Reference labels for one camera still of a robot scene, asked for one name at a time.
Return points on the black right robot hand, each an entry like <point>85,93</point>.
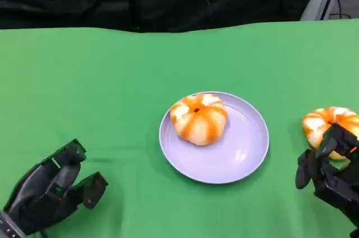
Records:
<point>336,184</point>

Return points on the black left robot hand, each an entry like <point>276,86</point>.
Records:
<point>42,193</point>

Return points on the orange and white bread roll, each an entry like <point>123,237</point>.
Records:
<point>315,125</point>
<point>199,120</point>

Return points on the lilac plate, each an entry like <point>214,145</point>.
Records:
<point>241,153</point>

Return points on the green table cloth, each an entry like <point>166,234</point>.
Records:
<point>179,61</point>

